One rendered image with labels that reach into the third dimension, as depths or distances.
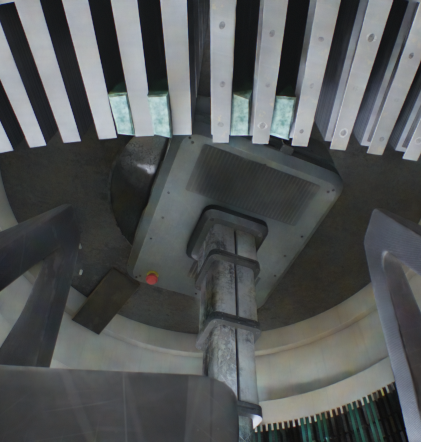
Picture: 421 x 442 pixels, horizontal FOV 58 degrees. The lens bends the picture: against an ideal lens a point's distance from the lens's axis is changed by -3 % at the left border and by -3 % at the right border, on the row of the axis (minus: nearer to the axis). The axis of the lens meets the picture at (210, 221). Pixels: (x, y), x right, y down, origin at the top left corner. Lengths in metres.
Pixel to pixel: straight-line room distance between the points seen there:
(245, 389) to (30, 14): 0.77
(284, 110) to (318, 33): 0.04
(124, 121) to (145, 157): 1.18
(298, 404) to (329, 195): 0.92
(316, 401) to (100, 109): 1.61
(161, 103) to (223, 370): 0.71
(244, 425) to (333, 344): 1.16
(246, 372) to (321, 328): 1.12
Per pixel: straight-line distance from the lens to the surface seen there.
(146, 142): 1.38
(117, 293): 1.84
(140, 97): 0.23
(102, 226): 1.66
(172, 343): 2.04
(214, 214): 1.15
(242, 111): 0.22
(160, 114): 0.22
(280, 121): 0.22
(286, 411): 1.77
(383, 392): 1.61
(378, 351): 1.81
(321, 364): 1.93
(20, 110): 0.25
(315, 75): 0.21
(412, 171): 1.61
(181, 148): 1.08
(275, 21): 0.20
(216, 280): 1.01
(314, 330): 1.99
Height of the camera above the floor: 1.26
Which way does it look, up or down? 53 degrees down
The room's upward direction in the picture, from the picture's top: 178 degrees counter-clockwise
